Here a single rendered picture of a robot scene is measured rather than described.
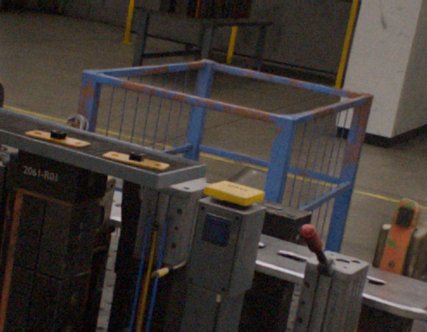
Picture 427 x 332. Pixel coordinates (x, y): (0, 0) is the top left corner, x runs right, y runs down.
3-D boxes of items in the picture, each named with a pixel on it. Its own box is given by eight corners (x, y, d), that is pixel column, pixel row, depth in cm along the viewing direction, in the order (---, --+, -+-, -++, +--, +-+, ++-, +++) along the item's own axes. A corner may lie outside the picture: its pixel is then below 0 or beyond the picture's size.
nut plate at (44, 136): (91, 145, 149) (92, 137, 149) (79, 149, 146) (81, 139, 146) (35, 131, 152) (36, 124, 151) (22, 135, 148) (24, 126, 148)
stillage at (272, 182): (170, 255, 519) (204, 59, 497) (330, 301, 493) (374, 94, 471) (45, 319, 410) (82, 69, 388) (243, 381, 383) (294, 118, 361)
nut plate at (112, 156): (169, 167, 144) (171, 158, 144) (161, 171, 141) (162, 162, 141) (111, 153, 146) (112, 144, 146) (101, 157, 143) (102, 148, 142)
